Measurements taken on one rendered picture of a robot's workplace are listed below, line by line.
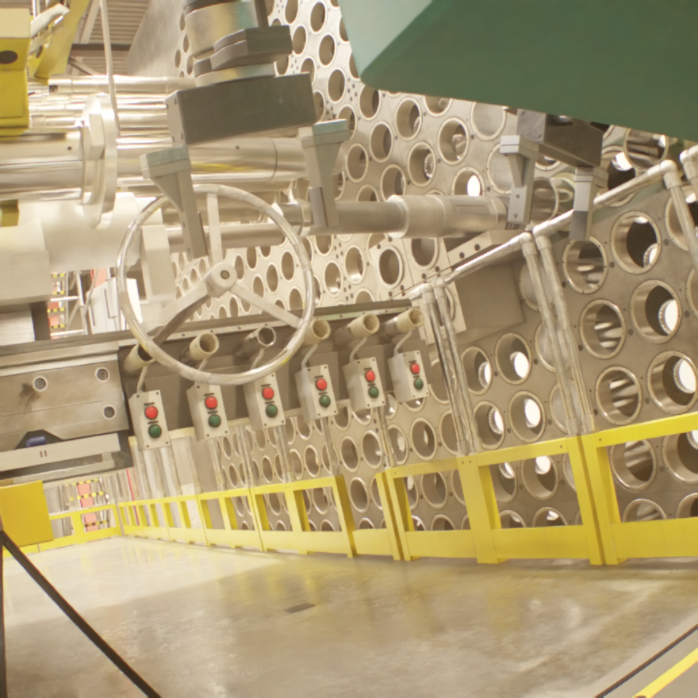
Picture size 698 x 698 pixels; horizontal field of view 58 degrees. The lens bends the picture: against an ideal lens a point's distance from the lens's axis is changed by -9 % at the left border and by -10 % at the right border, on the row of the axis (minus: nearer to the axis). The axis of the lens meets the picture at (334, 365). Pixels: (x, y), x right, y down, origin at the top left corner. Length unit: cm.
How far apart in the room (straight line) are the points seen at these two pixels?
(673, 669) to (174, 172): 55
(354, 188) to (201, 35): 374
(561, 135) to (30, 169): 138
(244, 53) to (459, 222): 236
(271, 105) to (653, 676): 56
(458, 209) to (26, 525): 204
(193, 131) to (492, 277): 267
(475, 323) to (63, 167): 190
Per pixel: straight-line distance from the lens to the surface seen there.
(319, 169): 67
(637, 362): 289
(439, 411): 385
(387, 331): 227
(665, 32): 32
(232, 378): 122
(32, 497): 166
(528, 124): 88
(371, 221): 265
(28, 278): 197
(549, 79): 33
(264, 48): 58
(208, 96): 63
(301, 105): 66
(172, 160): 62
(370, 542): 310
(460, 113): 359
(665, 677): 49
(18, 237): 209
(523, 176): 86
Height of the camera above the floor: 52
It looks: 7 degrees up
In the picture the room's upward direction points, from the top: 13 degrees counter-clockwise
